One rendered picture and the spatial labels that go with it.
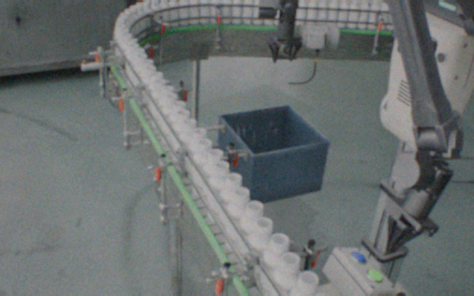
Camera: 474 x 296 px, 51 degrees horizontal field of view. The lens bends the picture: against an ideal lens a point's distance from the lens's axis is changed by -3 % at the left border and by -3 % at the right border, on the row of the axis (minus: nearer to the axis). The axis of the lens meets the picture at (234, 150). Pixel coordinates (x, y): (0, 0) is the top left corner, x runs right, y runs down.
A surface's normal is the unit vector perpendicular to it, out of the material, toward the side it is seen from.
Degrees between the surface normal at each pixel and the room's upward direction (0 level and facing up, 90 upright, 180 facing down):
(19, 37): 90
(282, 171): 90
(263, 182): 90
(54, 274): 0
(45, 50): 90
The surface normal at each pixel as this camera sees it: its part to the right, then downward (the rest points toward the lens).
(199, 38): 0.38, 0.50
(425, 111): -0.73, 0.40
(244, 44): 0.10, 0.52
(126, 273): 0.06, -0.85
